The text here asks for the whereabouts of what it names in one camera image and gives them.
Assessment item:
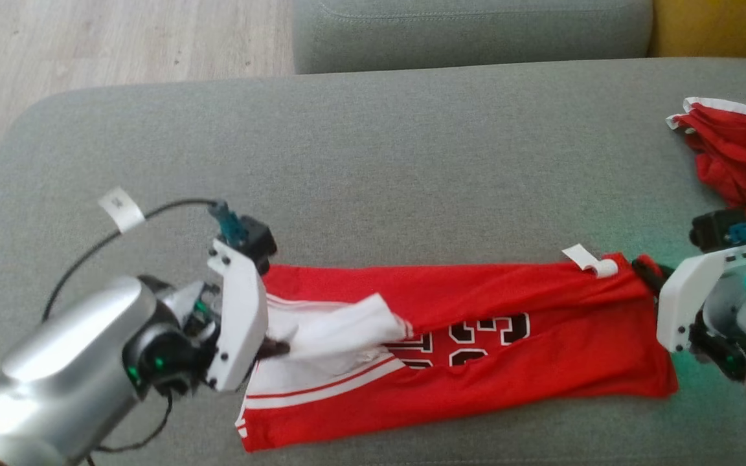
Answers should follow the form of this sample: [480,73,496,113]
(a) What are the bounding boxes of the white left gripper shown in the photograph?
[207,238,291,394]

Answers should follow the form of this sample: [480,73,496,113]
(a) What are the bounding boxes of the grey sofa back cushion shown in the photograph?
[292,0,655,75]

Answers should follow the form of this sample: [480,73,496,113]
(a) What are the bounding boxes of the white cable label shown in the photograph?
[98,186,147,234]

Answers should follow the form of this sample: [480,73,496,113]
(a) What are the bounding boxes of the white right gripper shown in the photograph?
[632,233,746,353]

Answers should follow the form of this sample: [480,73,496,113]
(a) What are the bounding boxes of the yellow sofa cushion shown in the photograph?
[648,0,746,65]

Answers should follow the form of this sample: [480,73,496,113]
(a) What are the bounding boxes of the red basketball jersey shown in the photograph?
[236,244,679,452]

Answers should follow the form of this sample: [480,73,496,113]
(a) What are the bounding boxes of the red and white shorts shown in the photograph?
[666,97,746,224]

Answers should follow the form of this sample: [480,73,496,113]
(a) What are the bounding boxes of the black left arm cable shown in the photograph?
[41,197,247,454]

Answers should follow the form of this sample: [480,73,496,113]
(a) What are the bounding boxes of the grey fabric sofa seat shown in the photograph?
[0,57,746,466]

